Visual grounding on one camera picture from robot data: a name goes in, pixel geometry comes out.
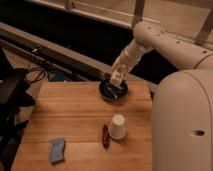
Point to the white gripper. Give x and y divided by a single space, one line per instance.
129 61

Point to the white plastic bottle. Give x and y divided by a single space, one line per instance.
117 76

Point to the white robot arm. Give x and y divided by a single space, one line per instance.
182 111

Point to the dark ceramic bowl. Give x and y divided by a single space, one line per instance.
111 92

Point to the white paper cup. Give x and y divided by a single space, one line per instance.
117 127

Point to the wooden table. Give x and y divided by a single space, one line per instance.
76 112

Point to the dark red pocket knife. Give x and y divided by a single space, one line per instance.
105 137

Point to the blue sponge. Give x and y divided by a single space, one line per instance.
56 153

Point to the black chair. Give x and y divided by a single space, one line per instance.
13 96

